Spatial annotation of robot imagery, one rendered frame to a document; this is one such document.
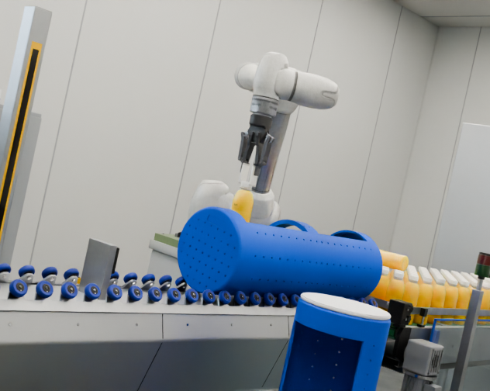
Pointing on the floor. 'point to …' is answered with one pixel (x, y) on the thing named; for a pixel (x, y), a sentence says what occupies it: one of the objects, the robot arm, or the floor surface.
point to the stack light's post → (467, 340)
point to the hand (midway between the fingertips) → (249, 174)
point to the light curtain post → (13, 130)
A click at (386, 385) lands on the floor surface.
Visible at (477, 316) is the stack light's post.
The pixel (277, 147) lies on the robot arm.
